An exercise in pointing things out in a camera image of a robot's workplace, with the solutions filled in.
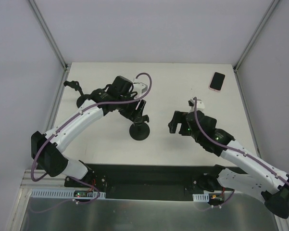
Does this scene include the black round-base phone stand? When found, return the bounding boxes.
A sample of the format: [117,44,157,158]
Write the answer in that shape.
[129,115,150,141]

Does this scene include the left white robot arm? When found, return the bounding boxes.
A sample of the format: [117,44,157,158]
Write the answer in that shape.
[31,76,152,190]

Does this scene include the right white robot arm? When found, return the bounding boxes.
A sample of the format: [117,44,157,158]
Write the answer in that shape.
[168,111,289,219]

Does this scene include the black gooseneck phone stand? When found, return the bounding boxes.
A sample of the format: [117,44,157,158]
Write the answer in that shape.
[63,80,92,109]

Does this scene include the pink case smartphone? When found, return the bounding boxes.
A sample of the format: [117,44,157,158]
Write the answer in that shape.
[209,72,226,92]

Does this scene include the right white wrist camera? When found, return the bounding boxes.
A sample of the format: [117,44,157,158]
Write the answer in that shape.
[188,99,205,112]

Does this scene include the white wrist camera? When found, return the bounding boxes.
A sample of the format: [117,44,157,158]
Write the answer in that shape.
[188,99,205,112]
[132,78,148,99]

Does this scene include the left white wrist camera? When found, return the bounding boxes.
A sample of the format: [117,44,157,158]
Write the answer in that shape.
[132,78,148,99]

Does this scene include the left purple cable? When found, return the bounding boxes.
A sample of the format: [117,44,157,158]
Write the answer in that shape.
[31,73,152,181]

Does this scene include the right white cable duct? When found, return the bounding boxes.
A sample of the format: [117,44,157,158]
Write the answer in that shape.
[192,193,210,203]

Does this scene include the white cable duct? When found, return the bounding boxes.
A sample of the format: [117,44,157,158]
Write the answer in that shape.
[192,193,210,203]
[31,189,106,200]

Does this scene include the aluminium rail bar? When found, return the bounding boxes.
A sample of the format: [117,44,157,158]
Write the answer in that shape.
[21,169,68,187]

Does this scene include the right aluminium frame post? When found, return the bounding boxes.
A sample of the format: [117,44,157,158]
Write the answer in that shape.
[233,0,282,73]

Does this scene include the aluminium frame post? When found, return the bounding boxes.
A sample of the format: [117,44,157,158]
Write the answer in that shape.
[26,0,69,70]
[233,0,282,73]

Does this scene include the left white cable duct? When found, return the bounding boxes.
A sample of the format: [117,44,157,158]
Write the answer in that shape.
[31,189,106,200]

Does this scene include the left aluminium frame post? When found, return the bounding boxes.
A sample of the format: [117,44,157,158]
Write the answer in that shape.
[26,0,69,70]

